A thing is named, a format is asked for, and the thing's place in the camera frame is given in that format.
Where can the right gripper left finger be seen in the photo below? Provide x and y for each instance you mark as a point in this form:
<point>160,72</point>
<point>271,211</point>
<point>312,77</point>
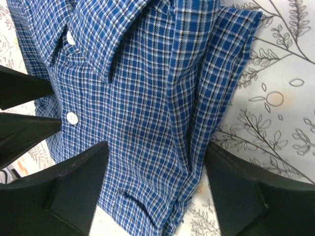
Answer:
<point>58,201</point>

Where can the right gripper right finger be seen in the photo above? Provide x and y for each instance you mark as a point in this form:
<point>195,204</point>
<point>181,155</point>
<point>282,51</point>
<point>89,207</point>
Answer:
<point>251,201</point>

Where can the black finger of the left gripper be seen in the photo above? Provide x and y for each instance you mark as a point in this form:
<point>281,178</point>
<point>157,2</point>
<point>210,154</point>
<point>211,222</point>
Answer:
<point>17,88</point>
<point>20,133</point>

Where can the blue checkered long sleeve shirt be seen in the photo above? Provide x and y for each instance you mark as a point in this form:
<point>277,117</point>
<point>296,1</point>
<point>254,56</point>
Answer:
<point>152,78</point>

